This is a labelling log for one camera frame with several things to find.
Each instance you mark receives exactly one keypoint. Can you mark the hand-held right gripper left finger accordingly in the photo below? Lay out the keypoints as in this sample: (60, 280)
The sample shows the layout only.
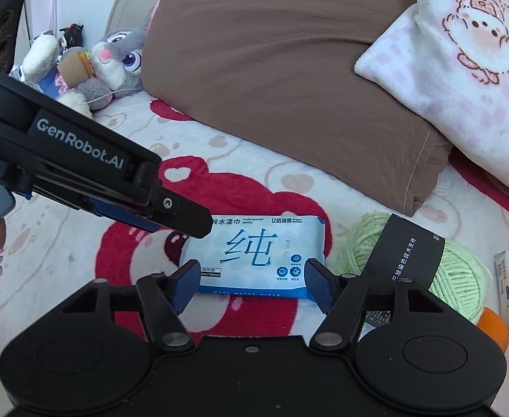
(185, 286)

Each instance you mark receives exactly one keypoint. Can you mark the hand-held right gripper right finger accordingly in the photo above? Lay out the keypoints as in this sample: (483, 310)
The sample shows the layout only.
(319, 284)

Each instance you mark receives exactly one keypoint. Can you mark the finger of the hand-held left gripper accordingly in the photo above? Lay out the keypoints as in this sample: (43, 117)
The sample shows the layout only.
(185, 217)

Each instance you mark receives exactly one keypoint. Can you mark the blue wet wipes pack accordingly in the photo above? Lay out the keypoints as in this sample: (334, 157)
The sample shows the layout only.
(254, 247)

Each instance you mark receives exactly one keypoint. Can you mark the green yarn ball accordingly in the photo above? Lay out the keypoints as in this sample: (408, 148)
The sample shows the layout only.
(458, 269)

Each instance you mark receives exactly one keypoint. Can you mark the orange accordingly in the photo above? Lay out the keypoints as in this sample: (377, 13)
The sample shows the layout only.
(495, 330)

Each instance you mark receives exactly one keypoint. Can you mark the printed bear blanket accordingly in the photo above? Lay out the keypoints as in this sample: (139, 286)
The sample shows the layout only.
(237, 173)

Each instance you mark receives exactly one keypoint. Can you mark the grey rabbit plush toy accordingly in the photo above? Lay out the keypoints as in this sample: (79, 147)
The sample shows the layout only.
(115, 56)

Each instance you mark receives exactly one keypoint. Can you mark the black plush toy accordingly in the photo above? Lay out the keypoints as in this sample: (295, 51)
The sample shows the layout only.
(72, 37)

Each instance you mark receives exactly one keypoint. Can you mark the brown pillow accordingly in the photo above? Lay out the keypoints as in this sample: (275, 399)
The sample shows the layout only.
(280, 74)

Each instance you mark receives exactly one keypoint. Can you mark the pink checked pillow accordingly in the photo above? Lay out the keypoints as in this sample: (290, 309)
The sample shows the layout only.
(476, 95)

